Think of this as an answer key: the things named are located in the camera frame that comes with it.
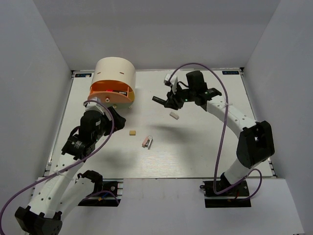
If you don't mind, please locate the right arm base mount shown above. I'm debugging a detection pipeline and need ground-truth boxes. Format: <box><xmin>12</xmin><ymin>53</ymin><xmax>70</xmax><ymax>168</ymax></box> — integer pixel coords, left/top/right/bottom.
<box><xmin>200</xmin><ymin>181</ymin><xmax>251</xmax><ymax>208</ymax></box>

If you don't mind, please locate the orange cap black highlighter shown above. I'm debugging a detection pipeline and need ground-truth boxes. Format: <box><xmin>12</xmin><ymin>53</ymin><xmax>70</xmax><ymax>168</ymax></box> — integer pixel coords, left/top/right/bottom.
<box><xmin>152</xmin><ymin>96</ymin><xmax>167</xmax><ymax>105</ymax></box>

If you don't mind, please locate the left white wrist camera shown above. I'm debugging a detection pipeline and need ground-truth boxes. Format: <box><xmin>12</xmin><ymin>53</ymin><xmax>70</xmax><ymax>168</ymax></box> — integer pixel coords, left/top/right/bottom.
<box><xmin>83</xmin><ymin>97</ymin><xmax>104</xmax><ymax>115</ymax></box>

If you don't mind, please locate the grey white eraser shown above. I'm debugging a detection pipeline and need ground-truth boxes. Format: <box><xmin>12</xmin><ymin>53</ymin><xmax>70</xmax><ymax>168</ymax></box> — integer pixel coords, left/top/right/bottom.
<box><xmin>169</xmin><ymin>112</ymin><xmax>179</xmax><ymax>120</ymax></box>

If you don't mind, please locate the cream cylindrical desk organizer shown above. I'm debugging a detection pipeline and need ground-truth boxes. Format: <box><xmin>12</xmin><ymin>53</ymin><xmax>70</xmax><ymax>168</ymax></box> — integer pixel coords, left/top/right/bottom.
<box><xmin>88</xmin><ymin>57</ymin><xmax>136</xmax><ymax>109</ymax></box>

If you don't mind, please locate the orange organizer drawer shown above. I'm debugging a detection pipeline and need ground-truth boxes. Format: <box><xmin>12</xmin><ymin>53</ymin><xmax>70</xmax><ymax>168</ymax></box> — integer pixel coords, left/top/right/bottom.
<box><xmin>88</xmin><ymin>80</ymin><xmax>135</xmax><ymax>104</ymax></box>

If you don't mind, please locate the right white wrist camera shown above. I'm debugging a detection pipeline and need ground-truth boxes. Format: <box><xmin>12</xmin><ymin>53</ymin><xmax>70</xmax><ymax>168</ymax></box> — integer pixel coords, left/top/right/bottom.
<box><xmin>164</xmin><ymin>73</ymin><xmax>178</xmax><ymax>94</ymax></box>

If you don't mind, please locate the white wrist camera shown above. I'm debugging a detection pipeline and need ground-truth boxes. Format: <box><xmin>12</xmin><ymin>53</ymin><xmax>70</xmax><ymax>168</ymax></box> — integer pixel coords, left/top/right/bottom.
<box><xmin>83</xmin><ymin>97</ymin><xmax>104</xmax><ymax>115</ymax></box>
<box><xmin>164</xmin><ymin>73</ymin><xmax>178</xmax><ymax>94</ymax></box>

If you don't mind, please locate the small beige eraser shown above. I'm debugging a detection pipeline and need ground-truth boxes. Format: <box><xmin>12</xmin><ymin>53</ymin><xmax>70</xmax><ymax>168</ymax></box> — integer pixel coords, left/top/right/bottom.
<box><xmin>129</xmin><ymin>130</ymin><xmax>136</xmax><ymax>136</ymax></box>

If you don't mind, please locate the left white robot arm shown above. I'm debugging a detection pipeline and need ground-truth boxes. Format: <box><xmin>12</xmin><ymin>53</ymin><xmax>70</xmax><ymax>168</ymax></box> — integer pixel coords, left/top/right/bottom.
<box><xmin>15</xmin><ymin>107</ymin><xmax>126</xmax><ymax>235</ymax></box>

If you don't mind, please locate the green cap black highlighter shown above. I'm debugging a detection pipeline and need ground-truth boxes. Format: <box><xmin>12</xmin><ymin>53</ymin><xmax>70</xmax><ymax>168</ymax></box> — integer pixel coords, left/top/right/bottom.
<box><xmin>117</xmin><ymin>91</ymin><xmax>128</xmax><ymax>96</ymax></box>

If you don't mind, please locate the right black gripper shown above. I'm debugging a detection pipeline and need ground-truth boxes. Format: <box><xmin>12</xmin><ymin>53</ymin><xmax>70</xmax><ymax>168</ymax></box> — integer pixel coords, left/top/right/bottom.
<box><xmin>165</xmin><ymin>84</ymin><xmax>196</xmax><ymax>111</ymax></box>

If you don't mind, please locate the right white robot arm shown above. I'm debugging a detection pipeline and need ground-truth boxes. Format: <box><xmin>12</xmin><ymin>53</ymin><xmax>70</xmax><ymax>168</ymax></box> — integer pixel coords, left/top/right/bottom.
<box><xmin>162</xmin><ymin>70</ymin><xmax>275</xmax><ymax>195</ymax></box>

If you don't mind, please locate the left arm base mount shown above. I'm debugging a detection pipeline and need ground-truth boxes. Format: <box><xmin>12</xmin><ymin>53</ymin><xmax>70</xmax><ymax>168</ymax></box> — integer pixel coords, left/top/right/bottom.
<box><xmin>78</xmin><ymin>179</ymin><xmax>124</xmax><ymax>207</ymax></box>

